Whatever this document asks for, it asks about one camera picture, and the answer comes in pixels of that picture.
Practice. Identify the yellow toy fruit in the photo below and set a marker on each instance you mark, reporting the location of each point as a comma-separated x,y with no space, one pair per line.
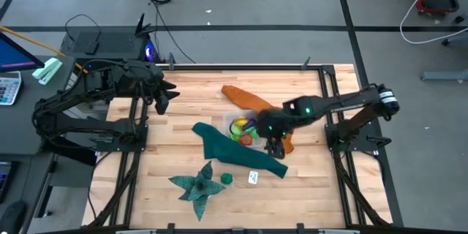
240,120

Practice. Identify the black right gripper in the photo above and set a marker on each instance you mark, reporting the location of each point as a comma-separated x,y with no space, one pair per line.
274,124

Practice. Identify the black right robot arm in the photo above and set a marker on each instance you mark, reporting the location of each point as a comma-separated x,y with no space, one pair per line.
347,100

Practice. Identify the purple toy produce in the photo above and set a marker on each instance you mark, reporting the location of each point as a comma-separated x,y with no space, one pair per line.
250,123

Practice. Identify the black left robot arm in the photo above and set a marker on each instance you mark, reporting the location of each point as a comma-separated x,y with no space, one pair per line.
73,97

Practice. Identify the red toy fruit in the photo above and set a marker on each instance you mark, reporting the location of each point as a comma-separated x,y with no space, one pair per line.
246,139

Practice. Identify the dark grey desk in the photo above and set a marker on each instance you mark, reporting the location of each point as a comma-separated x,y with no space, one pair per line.
18,128

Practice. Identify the black keyboard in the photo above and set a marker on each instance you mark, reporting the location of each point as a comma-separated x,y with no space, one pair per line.
5,181

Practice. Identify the dark green artificial plant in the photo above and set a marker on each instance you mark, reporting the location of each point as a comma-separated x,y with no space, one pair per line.
199,188

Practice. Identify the black table clamp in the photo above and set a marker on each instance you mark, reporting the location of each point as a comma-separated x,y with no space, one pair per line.
171,62
305,64

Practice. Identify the mint green stapler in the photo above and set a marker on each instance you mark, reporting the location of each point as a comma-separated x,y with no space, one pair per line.
47,70

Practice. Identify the black computer mouse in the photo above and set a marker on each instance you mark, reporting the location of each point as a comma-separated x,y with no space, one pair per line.
12,219

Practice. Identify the clear plastic tupperware container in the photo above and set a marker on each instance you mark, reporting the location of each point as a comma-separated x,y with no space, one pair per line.
228,118

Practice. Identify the blue screen desk monitor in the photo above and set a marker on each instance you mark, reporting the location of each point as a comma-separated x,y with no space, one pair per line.
14,56

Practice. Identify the green toy bell pepper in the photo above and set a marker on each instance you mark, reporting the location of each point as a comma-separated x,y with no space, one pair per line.
226,178

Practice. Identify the small black box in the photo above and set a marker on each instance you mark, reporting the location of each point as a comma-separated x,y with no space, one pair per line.
92,47

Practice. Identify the lime green toy fruit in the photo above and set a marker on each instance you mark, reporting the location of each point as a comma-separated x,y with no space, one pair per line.
235,131

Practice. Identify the white paper label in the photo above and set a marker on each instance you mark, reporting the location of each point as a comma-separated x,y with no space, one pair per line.
253,177

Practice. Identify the black computer tower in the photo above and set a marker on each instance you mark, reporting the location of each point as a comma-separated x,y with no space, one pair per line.
109,42

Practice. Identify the white calculator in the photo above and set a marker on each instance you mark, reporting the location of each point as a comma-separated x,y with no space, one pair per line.
9,87

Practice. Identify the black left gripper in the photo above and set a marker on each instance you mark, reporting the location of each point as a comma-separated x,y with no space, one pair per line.
155,80

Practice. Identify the grey metal floor bar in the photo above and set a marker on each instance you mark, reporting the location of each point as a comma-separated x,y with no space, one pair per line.
446,75

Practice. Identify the dark green cloth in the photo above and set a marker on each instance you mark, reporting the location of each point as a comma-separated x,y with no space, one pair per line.
234,151

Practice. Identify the orange cloth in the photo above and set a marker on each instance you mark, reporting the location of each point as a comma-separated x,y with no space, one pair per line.
245,98

